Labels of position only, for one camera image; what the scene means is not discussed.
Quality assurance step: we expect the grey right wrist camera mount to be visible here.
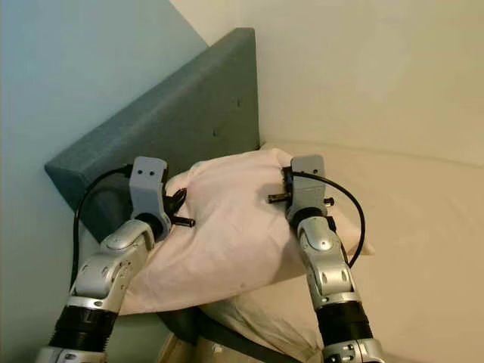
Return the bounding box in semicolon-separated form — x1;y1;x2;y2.
286;155;327;220

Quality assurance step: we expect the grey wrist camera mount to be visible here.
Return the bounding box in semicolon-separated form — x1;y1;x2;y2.
286;155;327;220
130;157;171;220

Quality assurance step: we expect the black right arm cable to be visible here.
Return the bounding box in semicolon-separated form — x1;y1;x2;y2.
291;171;366;267

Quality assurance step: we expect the dark grey bed frame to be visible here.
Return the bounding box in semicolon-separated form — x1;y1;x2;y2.
159;306;265;363

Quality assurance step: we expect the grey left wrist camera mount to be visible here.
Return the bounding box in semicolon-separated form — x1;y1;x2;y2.
130;157;171;220

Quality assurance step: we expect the pink dotted pillow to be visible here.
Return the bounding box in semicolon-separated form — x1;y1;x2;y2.
117;147;375;315

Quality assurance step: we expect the cream sheeted bed mattress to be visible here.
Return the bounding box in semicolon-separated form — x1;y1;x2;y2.
121;140;484;363

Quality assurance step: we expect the grey green upholstered headboard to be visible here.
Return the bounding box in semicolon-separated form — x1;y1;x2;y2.
44;28;262;250

